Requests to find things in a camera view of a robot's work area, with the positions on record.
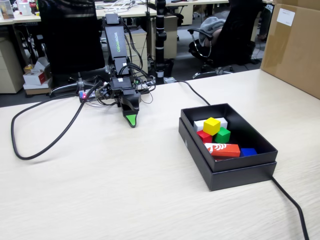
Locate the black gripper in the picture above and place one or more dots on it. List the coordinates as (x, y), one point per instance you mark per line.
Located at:
(122, 86)

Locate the red wooden cube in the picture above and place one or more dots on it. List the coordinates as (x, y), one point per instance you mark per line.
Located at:
(203, 137)

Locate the yellow wooden cube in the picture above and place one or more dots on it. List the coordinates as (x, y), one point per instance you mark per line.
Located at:
(211, 126)

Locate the green wooden cube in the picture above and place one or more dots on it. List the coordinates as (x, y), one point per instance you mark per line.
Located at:
(223, 136)

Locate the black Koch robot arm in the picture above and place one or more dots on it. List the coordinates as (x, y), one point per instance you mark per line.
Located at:
(115, 42)

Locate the white rectangular box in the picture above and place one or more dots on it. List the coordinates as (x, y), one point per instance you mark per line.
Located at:
(198, 125)

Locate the orange printed box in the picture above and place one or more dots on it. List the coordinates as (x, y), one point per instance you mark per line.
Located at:
(225, 151)

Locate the black cardboard box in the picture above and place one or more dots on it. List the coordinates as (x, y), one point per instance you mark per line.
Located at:
(250, 135)

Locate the black open box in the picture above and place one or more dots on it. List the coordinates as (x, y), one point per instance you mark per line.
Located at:
(240, 178)

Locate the large brown cardboard box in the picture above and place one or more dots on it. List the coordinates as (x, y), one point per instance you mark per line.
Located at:
(292, 50)

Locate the controller board with red LED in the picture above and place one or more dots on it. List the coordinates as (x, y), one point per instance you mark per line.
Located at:
(86, 95)

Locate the beige drawer cabinet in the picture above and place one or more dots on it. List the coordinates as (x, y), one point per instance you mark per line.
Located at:
(171, 37)
(10, 70)
(140, 45)

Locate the black mesh office chair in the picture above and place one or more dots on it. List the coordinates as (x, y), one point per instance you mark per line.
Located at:
(72, 37)

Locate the beige office desk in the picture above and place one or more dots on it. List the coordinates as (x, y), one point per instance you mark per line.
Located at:
(135, 12)
(195, 3)
(25, 18)

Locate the white and red carton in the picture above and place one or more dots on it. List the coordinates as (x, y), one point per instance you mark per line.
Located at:
(35, 78)

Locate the grey cloth bundle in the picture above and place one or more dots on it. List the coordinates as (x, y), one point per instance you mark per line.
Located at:
(211, 25)

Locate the blue wooden cube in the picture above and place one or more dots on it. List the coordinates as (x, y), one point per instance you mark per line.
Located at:
(248, 152)

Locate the black chrome-armed office chair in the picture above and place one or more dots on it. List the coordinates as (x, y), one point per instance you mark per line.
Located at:
(237, 37)

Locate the cola bottle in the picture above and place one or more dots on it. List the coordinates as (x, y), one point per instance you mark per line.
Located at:
(33, 6)

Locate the white mug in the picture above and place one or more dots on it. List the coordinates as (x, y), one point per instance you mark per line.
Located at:
(24, 10)

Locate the framed picture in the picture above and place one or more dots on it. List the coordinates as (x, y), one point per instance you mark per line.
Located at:
(7, 10)

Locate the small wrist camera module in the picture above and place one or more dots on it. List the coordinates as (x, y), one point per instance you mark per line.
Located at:
(103, 92)

